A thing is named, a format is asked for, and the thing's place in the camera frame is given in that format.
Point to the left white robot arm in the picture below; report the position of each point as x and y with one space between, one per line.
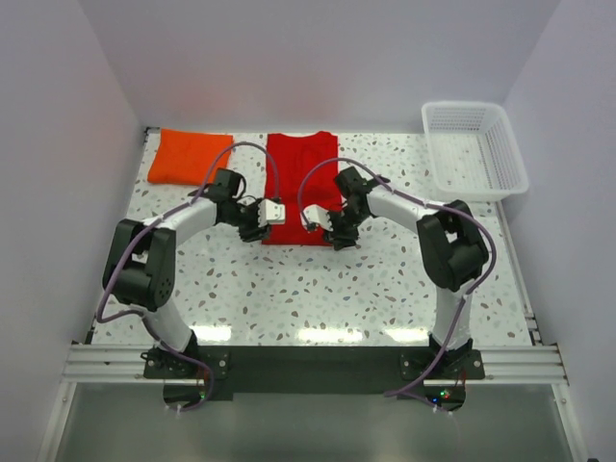
139 275

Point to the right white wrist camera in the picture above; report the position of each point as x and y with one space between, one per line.
314 217

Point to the folded orange t shirt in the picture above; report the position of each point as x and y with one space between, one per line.
184 158

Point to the aluminium rail frame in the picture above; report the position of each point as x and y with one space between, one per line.
513 404

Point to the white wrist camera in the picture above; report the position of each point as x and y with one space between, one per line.
314 217
271 212

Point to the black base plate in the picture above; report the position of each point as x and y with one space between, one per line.
311 370

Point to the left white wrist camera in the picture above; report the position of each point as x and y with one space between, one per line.
271 212

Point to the white plastic basket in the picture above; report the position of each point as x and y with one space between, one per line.
473 151

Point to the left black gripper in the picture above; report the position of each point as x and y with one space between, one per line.
255 232

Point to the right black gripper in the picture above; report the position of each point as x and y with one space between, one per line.
340 239

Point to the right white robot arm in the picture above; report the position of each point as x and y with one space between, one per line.
452 250

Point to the red t shirt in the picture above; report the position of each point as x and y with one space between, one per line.
292 159

